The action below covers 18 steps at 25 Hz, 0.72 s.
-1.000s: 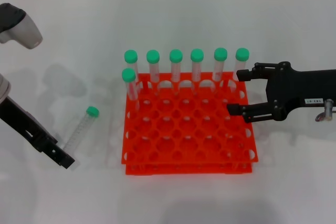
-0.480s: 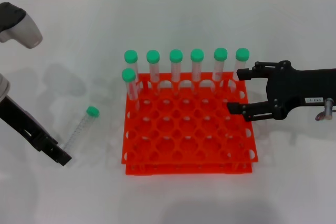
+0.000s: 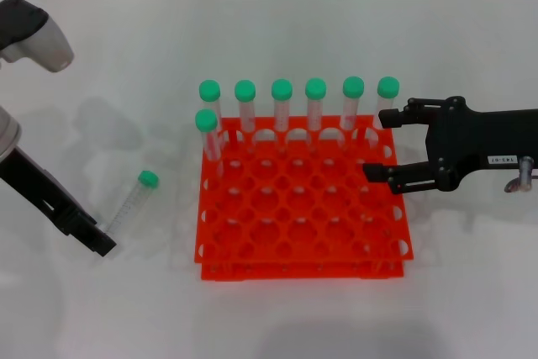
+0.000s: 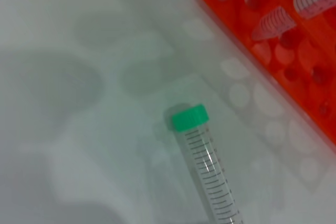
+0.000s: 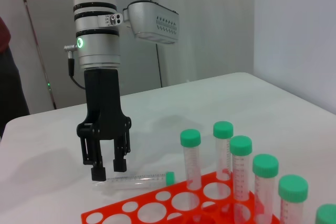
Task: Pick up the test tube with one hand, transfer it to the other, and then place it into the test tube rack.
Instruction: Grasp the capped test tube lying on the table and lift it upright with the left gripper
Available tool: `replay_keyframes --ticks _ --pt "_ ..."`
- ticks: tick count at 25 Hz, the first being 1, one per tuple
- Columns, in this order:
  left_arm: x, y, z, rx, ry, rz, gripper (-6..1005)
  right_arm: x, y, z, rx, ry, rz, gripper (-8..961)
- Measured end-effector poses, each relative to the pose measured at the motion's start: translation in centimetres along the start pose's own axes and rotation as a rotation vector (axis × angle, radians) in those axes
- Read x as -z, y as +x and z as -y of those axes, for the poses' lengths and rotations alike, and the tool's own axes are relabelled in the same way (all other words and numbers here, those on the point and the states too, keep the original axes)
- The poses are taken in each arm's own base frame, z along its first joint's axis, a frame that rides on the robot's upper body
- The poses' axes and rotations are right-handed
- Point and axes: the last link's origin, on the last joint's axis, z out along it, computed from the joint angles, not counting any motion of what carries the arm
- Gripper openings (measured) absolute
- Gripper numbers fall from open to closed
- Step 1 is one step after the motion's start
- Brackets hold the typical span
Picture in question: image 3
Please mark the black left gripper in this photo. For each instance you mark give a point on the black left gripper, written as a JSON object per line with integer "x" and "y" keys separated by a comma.
{"x": 33, "y": 182}

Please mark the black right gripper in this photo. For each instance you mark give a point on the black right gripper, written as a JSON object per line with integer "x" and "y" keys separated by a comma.
{"x": 471, "y": 140}

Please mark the green-capped test tube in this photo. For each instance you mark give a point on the green-capped test tube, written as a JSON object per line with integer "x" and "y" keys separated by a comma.
{"x": 353, "y": 86}
{"x": 315, "y": 88}
{"x": 148, "y": 178}
{"x": 206, "y": 120}
{"x": 388, "y": 86}
{"x": 209, "y": 90}
{"x": 245, "y": 91}
{"x": 281, "y": 89}

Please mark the orange test tube rack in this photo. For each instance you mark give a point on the orange test tube rack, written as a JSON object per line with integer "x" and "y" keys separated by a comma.
{"x": 302, "y": 233}

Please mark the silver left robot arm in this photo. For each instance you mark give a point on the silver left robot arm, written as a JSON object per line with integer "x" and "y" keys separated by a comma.
{"x": 7, "y": 134}

